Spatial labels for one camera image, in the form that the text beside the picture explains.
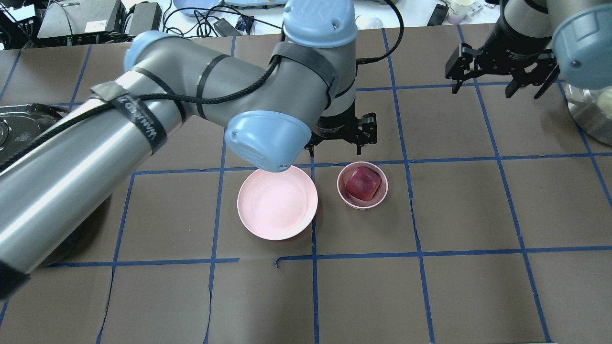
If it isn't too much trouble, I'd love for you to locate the steel bowl with yellow item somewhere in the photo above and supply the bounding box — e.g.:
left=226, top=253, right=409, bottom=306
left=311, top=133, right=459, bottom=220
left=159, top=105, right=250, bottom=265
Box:
left=564, top=84, right=612, bottom=146

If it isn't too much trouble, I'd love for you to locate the black power adapter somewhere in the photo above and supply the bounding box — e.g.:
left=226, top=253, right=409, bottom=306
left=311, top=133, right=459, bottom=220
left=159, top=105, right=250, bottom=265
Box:
left=124, top=1, right=162, bottom=37

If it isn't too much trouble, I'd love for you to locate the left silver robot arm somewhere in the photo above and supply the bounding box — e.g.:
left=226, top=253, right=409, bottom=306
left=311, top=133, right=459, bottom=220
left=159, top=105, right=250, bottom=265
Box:
left=0, top=0, right=358, bottom=302

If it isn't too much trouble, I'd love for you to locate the blue plate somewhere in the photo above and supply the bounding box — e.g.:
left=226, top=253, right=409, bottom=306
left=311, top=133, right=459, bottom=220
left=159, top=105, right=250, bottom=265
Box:
left=173, top=0, right=224, bottom=17

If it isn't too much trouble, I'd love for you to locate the black computer box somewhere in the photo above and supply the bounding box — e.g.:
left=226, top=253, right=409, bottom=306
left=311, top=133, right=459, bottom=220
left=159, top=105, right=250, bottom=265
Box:
left=37, top=0, right=125, bottom=40

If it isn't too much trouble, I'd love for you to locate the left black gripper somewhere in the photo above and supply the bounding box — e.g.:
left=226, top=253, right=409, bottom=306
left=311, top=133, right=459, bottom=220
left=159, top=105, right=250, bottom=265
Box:
left=305, top=107, right=378, bottom=157

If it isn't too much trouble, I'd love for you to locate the red apple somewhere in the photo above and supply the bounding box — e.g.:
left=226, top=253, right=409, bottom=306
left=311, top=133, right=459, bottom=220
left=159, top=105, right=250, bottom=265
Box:
left=345, top=166, right=382, bottom=201

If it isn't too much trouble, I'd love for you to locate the paper cup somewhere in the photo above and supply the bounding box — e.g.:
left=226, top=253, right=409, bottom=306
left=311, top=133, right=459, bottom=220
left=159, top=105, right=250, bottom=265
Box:
left=446, top=0, right=476, bottom=25

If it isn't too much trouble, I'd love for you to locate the black rice cooker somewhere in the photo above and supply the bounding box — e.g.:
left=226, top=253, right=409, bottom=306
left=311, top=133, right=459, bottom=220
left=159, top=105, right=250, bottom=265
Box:
left=0, top=104, right=69, bottom=163

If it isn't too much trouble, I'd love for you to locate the pink bowl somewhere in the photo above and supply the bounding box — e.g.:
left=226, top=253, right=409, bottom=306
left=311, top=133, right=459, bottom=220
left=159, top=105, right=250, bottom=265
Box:
left=336, top=161, right=388, bottom=210

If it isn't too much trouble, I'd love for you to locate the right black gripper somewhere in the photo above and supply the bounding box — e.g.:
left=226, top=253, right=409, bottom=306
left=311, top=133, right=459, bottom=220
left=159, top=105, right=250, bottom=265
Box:
left=445, top=24, right=560, bottom=99

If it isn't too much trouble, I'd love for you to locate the pink plate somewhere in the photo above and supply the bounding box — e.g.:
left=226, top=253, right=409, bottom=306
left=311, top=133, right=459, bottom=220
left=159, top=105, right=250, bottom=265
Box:
left=237, top=166, right=318, bottom=240

